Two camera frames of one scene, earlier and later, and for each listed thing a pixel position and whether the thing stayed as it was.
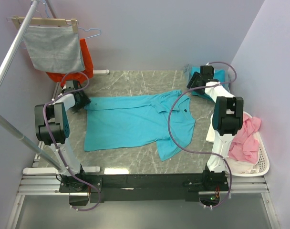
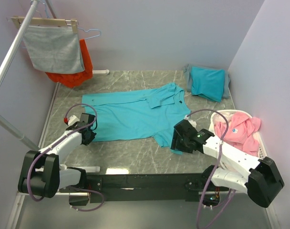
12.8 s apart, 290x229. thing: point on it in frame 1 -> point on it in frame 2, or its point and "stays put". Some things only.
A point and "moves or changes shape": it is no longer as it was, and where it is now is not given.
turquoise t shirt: [140, 121] moves or changes shape
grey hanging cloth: [55, 49] stays put
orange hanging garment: [78, 76] stays put
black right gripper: [195, 77] -> [175, 135]
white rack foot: [101, 71] stays put
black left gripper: [85, 101] -> [86, 142]
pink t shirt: [245, 146] stays put
